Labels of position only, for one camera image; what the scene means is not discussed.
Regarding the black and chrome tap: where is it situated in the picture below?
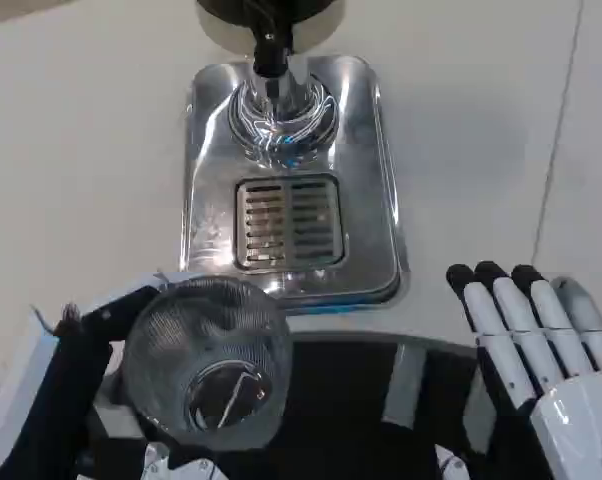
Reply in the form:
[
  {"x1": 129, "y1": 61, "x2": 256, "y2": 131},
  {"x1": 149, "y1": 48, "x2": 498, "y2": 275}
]
[{"x1": 228, "y1": 17, "x2": 340, "y2": 154}]

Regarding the black and silver robot torso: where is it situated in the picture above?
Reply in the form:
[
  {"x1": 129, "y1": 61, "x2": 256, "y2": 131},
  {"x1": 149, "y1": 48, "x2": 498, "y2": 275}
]
[{"x1": 86, "y1": 327, "x2": 535, "y2": 480}]

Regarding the steel drain grid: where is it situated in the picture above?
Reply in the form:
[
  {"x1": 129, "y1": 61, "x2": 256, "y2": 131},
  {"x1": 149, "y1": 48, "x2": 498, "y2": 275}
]
[{"x1": 233, "y1": 173, "x2": 345, "y2": 274}]

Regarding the clear ribbed glass cup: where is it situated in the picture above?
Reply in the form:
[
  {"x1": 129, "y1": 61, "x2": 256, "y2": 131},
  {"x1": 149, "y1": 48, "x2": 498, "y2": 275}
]
[{"x1": 122, "y1": 278, "x2": 293, "y2": 454}]

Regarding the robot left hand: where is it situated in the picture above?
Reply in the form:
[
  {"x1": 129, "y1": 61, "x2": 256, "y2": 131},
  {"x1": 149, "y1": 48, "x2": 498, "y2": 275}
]
[{"x1": 0, "y1": 272, "x2": 172, "y2": 480}]

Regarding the steel drip tray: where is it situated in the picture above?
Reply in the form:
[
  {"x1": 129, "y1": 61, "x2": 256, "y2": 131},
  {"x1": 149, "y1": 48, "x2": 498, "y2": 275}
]
[{"x1": 179, "y1": 53, "x2": 411, "y2": 315}]

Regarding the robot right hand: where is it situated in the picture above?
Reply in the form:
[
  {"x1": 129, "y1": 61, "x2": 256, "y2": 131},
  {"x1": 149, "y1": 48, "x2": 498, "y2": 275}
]
[{"x1": 445, "y1": 259, "x2": 602, "y2": 480}]

